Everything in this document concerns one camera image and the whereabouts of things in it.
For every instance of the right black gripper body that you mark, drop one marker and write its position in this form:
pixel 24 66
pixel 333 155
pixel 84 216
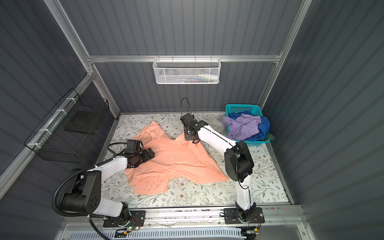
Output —
pixel 187 135

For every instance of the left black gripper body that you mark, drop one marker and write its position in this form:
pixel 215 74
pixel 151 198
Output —
pixel 143 156

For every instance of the peach orange t-shirt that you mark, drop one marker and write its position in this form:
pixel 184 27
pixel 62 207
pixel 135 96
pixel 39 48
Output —
pixel 173 159

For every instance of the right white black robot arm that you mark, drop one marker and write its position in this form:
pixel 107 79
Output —
pixel 238 160

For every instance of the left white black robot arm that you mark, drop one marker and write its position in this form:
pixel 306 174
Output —
pixel 80 193

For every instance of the teal plastic laundry basket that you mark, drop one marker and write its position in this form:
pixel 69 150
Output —
pixel 256 110

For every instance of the purple t-shirt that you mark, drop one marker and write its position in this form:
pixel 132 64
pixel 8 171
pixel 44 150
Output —
pixel 242 127

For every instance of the white bottle in basket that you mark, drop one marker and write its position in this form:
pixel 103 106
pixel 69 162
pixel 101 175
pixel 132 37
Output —
pixel 209 77

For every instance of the blue t-shirt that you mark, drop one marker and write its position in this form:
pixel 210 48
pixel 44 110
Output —
pixel 264 127

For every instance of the dark green garment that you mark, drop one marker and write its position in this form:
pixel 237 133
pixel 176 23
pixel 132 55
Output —
pixel 269 137

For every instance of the white ventilation grille strip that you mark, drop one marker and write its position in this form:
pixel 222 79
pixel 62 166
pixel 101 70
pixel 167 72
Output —
pixel 173 234

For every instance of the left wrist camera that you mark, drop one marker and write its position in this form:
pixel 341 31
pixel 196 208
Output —
pixel 134 147

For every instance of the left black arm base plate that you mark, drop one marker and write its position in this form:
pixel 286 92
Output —
pixel 135 219

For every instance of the white wire mesh basket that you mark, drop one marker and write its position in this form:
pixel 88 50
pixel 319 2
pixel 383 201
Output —
pixel 185 71

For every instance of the black wire basket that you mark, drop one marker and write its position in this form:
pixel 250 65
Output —
pixel 69 134

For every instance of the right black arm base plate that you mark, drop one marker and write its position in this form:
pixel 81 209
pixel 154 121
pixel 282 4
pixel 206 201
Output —
pixel 236 216

